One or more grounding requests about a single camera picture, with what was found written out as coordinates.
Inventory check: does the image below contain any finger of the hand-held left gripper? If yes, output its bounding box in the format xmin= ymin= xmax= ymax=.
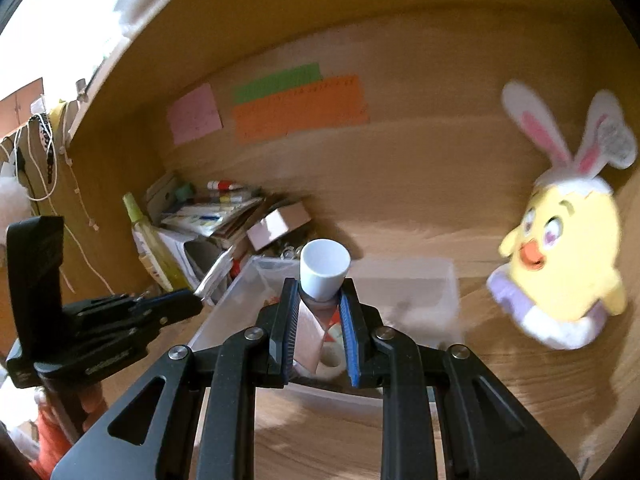
xmin=75 ymin=287 xmax=203 ymax=318
xmin=65 ymin=310 xmax=166 ymax=348

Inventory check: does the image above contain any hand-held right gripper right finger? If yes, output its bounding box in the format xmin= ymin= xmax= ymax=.
xmin=340 ymin=279 xmax=581 ymax=480

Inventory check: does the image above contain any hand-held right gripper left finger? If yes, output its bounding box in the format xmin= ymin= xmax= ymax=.
xmin=50 ymin=277 xmax=301 ymax=480

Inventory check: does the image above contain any silver foil sachet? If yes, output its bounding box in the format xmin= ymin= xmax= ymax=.
xmin=192 ymin=247 xmax=233 ymax=306

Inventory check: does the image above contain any pink tube with white cap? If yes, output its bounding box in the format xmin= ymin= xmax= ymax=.
xmin=292 ymin=239 xmax=351 ymax=376

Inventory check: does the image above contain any clear plastic storage box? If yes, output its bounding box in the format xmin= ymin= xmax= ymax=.
xmin=190 ymin=255 xmax=461 ymax=401

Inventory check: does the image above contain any person's left hand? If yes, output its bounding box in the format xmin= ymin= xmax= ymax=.
xmin=80 ymin=382 xmax=106 ymax=431

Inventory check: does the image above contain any tall yellow-green spray bottle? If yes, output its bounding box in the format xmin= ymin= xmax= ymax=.
xmin=122 ymin=192 xmax=188 ymax=293

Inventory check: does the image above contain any white fluffy item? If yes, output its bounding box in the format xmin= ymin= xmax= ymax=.
xmin=0 ymin=174 xmax=31 ymax=218

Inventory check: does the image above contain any stack of booklets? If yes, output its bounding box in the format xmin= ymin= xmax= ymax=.
xmin=160 ymin=195 xmax=266 ymax=238

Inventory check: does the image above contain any small open cardboard box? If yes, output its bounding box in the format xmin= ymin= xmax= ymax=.
xmin=246 ymin=203 xmax=312 ymax=252

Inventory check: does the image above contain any pink sticky note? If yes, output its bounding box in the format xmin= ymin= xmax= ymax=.
xmin=167 ymin=83 xmax=223 ymax=147

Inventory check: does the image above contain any orange sticky note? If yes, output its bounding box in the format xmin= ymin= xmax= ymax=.
xmin=232 ymin=75 xmax=371 ymax=145

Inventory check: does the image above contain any yellow chick plush toy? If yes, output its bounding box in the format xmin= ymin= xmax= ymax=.
xmin=487 ymin=80 xmax=638 ymax=351

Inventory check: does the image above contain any green sticky note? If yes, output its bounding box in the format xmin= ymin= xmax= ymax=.
xmin=232 ymin=62 xmax=323 ymax=106

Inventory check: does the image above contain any white hanging cord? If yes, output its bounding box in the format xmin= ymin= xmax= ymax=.
xmin=0 ymin=125 xmax=101 ymax=291

